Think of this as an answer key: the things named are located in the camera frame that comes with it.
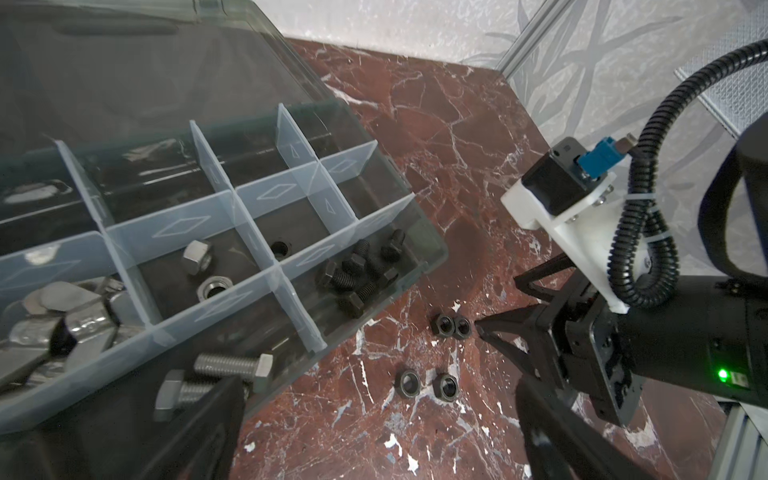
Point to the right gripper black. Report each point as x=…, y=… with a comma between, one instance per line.
x=583, y=333

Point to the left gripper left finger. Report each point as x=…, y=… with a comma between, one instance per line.
x=199, y=441

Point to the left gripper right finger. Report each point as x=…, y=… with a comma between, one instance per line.
x=560, y=445

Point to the silver wing nut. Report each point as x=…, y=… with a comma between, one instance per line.
x=94, y=331

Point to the grey compartment organizer box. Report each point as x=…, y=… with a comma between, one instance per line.
x=130, y=129

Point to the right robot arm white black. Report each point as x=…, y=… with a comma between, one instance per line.
x=711, y=336

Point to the silver hex bolt lower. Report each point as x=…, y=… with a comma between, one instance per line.
x=175, y=393

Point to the silver hex bolt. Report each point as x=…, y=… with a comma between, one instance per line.
x=175, y=393
x=256, y=372

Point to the black hex nut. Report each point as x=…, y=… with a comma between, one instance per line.
x=281, y=249
x=408, y=384
x=446, y=387
x=443, y=326

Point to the silver hex bolt upper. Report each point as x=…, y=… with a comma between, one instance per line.
x=256, y=372

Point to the black bolt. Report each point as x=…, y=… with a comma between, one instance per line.
x=392, y=250

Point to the silver hex nut upper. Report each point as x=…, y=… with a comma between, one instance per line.
x=213, y=286

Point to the silver hex nut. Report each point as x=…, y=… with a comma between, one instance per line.
x=213, y=286
x=197, y=257

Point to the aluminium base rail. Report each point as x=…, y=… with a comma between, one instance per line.
x=742, y=449

